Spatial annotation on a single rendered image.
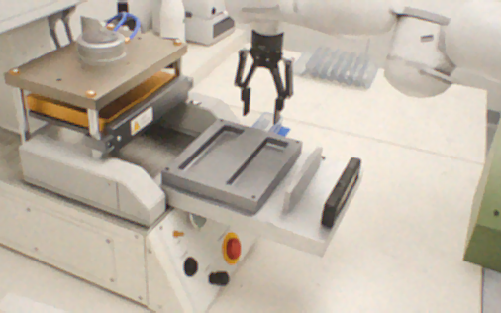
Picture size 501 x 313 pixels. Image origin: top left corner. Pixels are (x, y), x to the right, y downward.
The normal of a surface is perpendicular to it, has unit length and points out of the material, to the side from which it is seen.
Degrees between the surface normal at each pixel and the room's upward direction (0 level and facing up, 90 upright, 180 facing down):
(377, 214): 0
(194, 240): 65
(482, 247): 90
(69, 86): 0
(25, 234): 90
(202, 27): 91
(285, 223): 0
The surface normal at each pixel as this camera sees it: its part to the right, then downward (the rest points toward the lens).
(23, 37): 0.91, 0.27
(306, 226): 0.06, -0.85
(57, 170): -0.42, 0.46
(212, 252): 0.85, -0.11
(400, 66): -0.70, 0.14
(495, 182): -0.25, -0.28
